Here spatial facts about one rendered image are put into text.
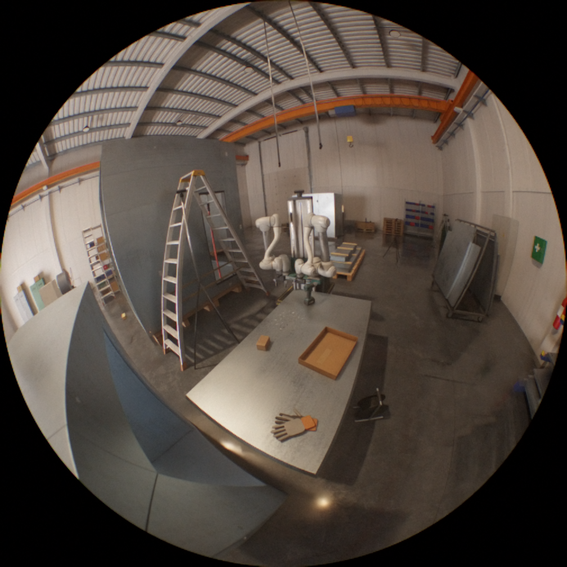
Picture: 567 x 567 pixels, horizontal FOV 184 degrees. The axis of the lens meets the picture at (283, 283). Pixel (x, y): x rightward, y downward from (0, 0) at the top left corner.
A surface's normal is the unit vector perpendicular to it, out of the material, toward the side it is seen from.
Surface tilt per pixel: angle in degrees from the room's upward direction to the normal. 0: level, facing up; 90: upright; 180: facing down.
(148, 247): 90
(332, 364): 0
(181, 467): 0
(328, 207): 90
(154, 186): 90
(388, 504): 0
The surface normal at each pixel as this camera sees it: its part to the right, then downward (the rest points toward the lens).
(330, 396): -0.08, -0.90
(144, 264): 0.84, 0.17
